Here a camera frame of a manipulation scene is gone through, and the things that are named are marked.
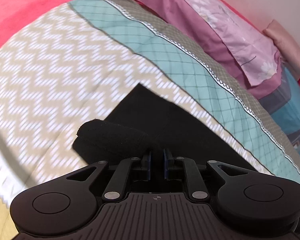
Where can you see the chevron patterned quilt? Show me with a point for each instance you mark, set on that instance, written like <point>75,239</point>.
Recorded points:
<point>79,60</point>

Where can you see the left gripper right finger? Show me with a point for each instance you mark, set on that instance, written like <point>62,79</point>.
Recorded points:
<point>169,163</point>

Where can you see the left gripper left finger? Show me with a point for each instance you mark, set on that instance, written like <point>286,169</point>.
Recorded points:
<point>146,167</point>

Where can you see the pink floral folded sheet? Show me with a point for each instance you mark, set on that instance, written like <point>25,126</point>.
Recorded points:
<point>247,55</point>

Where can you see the teal grey striped bedding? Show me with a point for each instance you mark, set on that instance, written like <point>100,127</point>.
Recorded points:
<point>283,105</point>

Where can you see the black pants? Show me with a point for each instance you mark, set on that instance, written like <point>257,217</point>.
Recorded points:
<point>144,123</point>

